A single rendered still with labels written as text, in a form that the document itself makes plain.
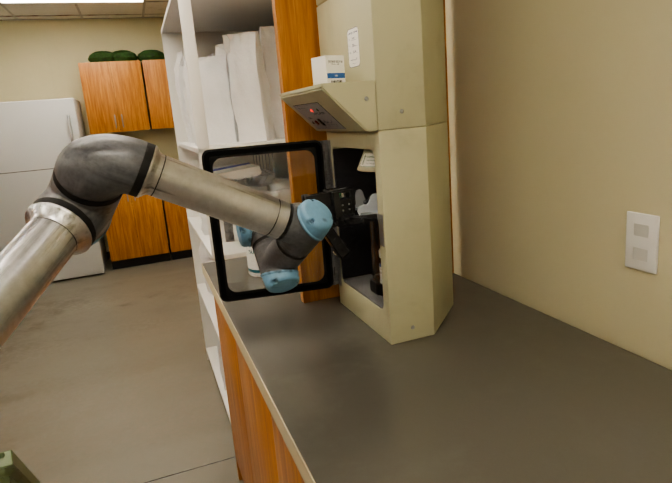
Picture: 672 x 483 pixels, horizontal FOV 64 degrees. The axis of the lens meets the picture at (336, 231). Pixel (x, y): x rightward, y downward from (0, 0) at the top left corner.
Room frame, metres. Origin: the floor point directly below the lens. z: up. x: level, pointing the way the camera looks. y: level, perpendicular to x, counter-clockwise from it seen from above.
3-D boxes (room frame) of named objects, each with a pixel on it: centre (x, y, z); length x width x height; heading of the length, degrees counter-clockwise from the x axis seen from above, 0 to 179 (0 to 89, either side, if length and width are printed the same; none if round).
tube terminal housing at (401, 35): (1.29, -0.17, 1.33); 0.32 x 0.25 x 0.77; 20
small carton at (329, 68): (1.19, -0.01, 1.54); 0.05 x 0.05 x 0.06; 38
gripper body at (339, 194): (1.21, 0.01, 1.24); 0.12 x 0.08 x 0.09; 110
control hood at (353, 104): (1.23, 0.00, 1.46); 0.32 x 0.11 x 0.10; 20
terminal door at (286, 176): (1.36, 0.17, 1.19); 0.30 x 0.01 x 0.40; 100
